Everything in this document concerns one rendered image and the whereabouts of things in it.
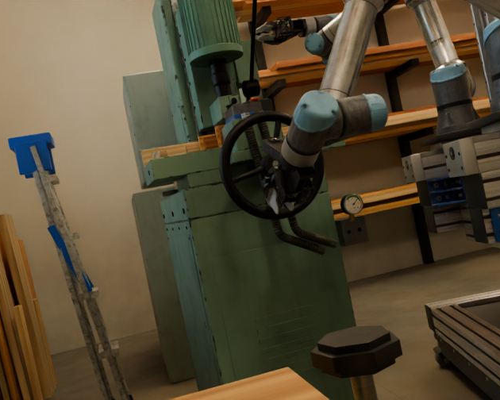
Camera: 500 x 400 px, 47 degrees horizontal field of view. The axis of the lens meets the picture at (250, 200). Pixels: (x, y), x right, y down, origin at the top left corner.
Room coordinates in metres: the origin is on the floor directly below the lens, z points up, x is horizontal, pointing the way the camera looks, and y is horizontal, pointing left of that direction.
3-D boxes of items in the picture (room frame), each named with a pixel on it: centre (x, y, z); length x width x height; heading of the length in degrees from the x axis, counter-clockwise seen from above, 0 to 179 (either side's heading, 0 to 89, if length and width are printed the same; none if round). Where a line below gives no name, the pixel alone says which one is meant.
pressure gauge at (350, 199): (1.71, -0.29, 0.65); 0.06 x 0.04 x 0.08; 106
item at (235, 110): (1.65, -0.05, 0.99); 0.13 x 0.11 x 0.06; 106
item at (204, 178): (1.78, 0.00, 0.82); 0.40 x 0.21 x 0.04; 106
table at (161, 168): (1.74, -0.02, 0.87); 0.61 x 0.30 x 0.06; 106
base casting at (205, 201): (1.96, 0.05, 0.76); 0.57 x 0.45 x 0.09; 16
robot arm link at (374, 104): (1.14, -0.23, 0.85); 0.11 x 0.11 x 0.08; 20
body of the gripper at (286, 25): (2.22, -0.28, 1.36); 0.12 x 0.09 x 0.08; 106
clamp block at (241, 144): (1.66, -0.04, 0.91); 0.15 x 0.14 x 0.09; 106
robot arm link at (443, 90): (1.95, -0.75, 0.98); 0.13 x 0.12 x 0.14; 151
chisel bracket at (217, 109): (1.86, 0.02, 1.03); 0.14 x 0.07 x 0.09; 16
